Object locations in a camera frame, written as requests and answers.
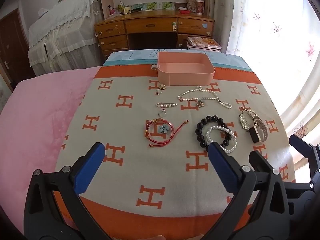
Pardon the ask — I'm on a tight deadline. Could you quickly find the pink strap smart watch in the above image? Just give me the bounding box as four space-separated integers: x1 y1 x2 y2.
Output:
248 119 268 143

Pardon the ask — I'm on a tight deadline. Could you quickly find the white pearl bracelet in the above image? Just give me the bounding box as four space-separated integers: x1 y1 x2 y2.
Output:
206 125 238 155

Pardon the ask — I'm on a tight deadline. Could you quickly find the gold rhinestone bracelet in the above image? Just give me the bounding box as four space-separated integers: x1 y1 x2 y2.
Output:
239 106 258 131

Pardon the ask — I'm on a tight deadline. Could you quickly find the black bead bracelet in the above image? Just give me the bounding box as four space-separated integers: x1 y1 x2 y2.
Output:
195 115 233 149

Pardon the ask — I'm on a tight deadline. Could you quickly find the long white pearl necklace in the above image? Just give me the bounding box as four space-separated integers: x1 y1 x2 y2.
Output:
177 85 233 110

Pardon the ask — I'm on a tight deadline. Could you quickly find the blue flower brooch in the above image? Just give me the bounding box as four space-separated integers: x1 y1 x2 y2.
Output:
158 124 171 134

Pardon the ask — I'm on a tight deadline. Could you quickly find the red string bracelet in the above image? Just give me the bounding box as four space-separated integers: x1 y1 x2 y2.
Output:
144 119 189 148

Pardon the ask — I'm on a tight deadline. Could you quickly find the silver ring pink charm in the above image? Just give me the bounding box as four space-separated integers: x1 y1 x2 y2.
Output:
158 108 167 118

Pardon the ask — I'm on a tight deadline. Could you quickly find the pearl bar hair clip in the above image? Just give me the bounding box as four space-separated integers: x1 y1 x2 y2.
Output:
156 102 177 108

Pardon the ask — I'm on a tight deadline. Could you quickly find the pink fleece blanket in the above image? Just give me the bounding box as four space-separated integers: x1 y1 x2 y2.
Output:
1 67 99 232

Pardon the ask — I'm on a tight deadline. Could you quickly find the orange H pattern blanket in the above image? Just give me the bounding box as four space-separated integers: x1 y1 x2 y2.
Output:
55 65 295 239

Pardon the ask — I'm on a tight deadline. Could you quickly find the light blue leaf bedsheet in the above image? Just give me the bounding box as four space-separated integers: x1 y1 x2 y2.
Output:
103 49 251 72

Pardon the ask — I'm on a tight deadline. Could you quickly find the round gold brooch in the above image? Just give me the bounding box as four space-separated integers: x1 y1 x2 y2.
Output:
159 84 166 90

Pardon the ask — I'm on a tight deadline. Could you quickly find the pink plastic tray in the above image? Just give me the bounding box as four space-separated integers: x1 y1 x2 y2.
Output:
157 51 215 86

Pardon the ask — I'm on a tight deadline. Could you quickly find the floral window curtain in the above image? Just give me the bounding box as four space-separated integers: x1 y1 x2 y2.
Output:
226 0 320 156

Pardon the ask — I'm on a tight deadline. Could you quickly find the stack of books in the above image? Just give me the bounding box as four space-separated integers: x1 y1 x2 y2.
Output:
187 36 222 51

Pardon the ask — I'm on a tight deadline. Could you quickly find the red box on desk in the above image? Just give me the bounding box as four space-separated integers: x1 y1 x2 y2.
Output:
180 10 190 15

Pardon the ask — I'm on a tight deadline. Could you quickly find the patterned cup on desk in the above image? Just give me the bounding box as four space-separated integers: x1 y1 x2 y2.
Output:
196 0 204 15

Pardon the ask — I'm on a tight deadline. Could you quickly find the wooden desk with drawers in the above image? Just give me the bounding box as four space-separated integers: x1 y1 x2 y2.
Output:
94 10 215 59

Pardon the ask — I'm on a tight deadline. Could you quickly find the lace covered furniture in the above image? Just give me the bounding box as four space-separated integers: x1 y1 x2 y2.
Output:
28 0 103 76

